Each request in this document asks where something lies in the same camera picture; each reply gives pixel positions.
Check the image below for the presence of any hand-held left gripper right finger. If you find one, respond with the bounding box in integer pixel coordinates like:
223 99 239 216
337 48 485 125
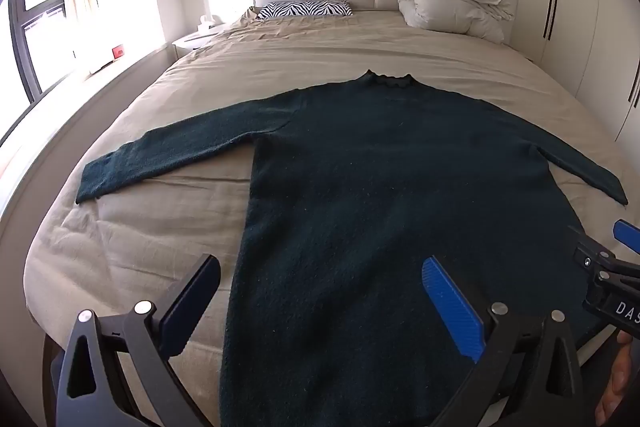
421 256 583 427

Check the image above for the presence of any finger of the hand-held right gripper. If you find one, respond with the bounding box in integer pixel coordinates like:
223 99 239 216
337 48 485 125
567 227 640 295
614 219 640 255

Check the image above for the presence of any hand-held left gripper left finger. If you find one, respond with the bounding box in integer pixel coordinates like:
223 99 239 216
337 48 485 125
56 253 222 427

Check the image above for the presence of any dark green knit sweater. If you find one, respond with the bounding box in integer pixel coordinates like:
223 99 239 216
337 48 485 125
75 69 628 427

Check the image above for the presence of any person's right hand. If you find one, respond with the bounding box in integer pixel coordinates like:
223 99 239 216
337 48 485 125
595 329 640 427

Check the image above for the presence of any white wardrobe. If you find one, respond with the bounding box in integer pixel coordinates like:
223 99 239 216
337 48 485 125
520 0 640 142

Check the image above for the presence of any white round nightstand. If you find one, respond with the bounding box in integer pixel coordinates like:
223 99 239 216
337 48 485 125
171 29 221 60

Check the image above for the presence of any bed with beige sheet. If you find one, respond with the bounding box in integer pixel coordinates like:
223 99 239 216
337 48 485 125
0 2 633 427

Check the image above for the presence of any black framed window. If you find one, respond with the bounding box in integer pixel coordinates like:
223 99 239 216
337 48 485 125
0 0 67 105

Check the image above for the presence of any zebra print pillow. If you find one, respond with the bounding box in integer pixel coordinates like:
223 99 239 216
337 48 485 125
256 0 354 21

